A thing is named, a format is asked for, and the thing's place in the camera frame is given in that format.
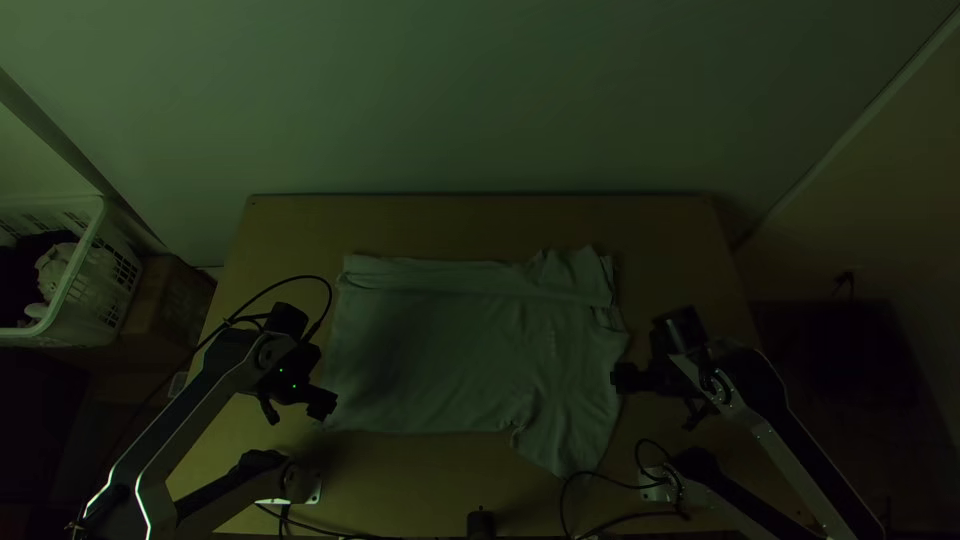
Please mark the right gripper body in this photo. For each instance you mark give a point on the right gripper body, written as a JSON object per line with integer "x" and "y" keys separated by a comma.
{"x": 641, "y": 378}

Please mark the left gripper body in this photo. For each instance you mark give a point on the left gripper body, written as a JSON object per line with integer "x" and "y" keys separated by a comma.
{"x": 309, "y": 398}

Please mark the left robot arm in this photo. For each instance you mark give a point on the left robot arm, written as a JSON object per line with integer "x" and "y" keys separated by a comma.
{"x": 187, "y": 405}

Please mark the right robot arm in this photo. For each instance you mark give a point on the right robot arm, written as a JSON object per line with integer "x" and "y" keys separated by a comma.
{"x": 757, "y": 409}

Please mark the grey t-shirt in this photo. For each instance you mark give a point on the grey t-shirt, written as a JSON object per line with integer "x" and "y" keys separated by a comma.
{"x": 465, "y": 352}

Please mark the brown cardboard box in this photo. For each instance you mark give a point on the brown cardboard box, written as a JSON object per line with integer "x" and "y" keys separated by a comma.
{"x": 169, "y": 304}

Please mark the white laundry basket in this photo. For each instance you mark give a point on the white laundry basket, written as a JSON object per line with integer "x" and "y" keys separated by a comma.
{"x": 105, "y": 285}

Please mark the heap of clothes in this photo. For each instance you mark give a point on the heap of clothes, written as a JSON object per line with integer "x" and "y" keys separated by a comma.
{"x": 51, "y": 274}

